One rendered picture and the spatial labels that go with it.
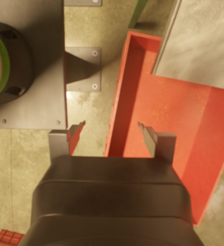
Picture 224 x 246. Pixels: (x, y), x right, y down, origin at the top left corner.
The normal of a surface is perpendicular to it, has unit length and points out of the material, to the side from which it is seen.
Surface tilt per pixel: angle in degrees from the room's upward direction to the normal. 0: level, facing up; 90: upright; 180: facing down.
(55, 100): 0
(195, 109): 0
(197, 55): 30
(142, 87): 0
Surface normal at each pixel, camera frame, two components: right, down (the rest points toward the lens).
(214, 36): -0.08, 0.72
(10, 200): 0.00, 0.28
